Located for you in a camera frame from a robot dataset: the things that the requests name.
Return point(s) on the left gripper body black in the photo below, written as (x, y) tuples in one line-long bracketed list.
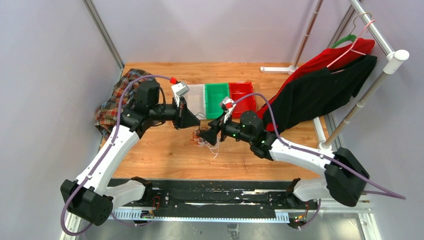
[(178, 121)]

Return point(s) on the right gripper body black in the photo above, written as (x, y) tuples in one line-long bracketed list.
[(220, 126)]

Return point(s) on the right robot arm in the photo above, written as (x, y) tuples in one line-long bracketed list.
[(341, 176)]

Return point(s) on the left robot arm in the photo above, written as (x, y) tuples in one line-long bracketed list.
[(89, 196)]

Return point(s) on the white bin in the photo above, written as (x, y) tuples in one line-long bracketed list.
[(195, 100)]

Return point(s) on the green bin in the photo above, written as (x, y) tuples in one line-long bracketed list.
[(214, 94)]

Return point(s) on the black garment on hanger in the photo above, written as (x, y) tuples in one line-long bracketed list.
[(317, 93)]

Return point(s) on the pink hanger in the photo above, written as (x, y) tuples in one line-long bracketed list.
[(351, 48)]

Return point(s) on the green hanger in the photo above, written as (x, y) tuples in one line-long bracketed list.
[(348, 38)]

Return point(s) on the red garment on hanger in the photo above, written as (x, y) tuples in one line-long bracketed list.
[(319, 62)]

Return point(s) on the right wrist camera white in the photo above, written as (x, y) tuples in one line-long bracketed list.
[(227, 103)]

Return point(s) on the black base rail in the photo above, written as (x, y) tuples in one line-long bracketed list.
[(218, 200)]

